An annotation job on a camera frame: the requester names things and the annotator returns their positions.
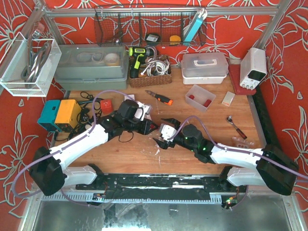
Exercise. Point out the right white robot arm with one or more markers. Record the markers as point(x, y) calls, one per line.
point(268, 166)

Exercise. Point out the white plastic case with handle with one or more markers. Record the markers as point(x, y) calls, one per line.
point(204, 68)

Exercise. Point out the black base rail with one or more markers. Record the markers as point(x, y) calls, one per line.
point(160, 187)

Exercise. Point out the orange black handled pliers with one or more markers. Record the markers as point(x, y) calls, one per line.
point(159, 97)

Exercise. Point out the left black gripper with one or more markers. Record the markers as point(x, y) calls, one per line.
point(146, 126)

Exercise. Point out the yellow box device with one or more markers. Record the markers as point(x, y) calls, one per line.
point(66, 119)

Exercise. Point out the clear acrylic wall bin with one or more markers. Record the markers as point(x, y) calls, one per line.
point(28, 67)

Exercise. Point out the yellow tape measure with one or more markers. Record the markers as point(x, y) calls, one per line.
point(174, 40)

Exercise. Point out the small red handled tool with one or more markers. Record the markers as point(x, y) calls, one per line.
point(230, 120)

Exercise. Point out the white peg base plate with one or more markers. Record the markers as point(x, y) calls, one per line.
point(146, 108)

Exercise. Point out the teal box device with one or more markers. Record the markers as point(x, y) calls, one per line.
point(48, 115)

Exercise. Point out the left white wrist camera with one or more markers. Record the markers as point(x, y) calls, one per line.
point(140, 111)

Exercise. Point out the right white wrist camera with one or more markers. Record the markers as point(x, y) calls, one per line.
point(167, 133)

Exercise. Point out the white power supply unit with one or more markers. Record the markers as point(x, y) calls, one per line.
point(252, 68)

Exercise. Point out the green black cordless drill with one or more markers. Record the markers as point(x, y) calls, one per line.
point(139, 55)

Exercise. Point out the grey translucent storage box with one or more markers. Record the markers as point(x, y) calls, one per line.
point(91, 67)

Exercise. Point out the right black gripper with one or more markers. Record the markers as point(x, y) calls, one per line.
point(188, 132)

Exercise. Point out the white power adapter cube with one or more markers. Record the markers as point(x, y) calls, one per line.
point(130, 96)

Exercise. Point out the red mat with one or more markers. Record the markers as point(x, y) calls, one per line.
point(234, 73)

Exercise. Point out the small red cube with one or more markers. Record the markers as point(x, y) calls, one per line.
point(106, 106)

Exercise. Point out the clear tray of red springs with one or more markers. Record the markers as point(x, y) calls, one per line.
point(199, 98)

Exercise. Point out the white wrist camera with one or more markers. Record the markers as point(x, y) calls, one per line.
point(140, 111)
point(167, 133)

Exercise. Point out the bagged small parts packet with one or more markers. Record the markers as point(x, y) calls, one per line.
point(241, 143)

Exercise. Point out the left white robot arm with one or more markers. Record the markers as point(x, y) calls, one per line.
point(51, 169)

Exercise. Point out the brown woven basket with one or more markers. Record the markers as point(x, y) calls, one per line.
point(153, 72)

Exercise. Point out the small clear plastic bag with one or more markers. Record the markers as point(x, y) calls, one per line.
point(228, 99)

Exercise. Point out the blue white power strip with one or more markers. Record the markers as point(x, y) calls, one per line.
point(192, 30)

